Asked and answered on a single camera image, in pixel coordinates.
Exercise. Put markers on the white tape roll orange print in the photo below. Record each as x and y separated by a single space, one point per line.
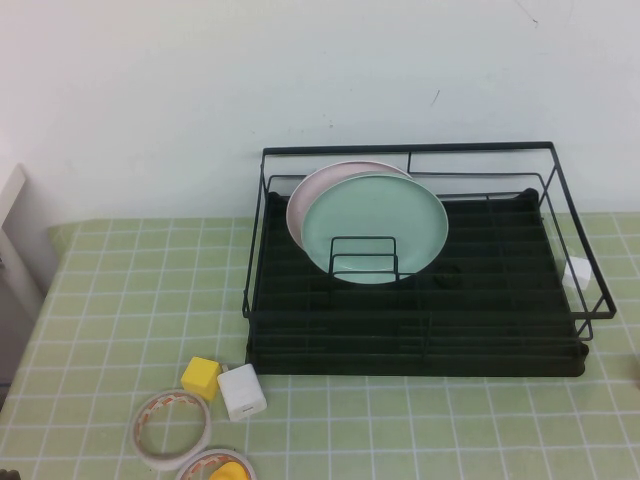
192 467
170 462

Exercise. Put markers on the white USB charger block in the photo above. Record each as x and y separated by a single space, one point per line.
580 272
242 395

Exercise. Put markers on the green checked tablecloth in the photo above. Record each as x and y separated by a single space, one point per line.
450 430

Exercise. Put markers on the pink round plate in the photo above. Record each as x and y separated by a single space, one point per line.
305 205

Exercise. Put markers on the black plastic drain tray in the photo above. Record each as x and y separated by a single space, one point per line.
500 320

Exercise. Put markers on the mint green round plate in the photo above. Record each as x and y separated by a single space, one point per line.
375 215

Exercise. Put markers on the yellow cube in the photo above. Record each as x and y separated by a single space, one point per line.
200 377

